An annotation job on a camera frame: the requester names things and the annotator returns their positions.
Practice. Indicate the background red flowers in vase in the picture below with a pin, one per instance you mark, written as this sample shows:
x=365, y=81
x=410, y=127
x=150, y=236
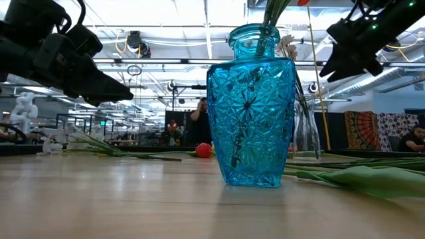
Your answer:
x=172, y=127

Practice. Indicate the yellow artificial tulip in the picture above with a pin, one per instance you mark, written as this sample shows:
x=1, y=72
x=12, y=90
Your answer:
x=375, y=181

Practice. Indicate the person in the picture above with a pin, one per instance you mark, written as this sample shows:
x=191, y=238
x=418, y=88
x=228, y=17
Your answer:
x=201, y=123
x=411, y=141

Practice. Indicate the white purple dotted cloth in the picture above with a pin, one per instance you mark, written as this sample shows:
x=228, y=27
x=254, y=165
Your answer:
x=395, y=127

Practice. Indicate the clear glass vase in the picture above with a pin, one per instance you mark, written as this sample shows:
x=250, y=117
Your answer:
x=307, y=132

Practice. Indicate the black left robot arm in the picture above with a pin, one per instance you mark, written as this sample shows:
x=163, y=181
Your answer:
x=26, y=20

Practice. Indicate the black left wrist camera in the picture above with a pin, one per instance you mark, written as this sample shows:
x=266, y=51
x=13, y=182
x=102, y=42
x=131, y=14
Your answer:
x=83, y=41

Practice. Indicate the white robot figure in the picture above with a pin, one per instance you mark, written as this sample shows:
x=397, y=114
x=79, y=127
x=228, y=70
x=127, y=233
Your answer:
x=23, y=109

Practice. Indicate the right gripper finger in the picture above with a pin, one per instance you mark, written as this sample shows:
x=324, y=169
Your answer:
x=345, y=71
x=333, y=63

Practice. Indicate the black partition panel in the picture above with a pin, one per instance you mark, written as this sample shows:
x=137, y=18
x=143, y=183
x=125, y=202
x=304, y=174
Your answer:
x=335, y=132

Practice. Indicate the orange patterned cloth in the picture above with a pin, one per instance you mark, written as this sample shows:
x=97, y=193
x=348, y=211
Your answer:
x=362, y=129

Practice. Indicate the blue cut glass vase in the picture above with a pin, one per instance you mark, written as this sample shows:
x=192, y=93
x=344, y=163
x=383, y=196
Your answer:
x=250, y=126

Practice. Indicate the black metal table frame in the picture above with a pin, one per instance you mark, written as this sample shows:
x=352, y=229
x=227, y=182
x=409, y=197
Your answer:
x=20, y=150

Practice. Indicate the red artificial flower bunch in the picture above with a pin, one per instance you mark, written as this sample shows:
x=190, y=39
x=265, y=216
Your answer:
x=275, y=13

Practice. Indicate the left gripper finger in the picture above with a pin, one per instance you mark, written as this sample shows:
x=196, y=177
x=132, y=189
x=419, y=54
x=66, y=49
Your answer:
x=106, y=83
x=96, y=98

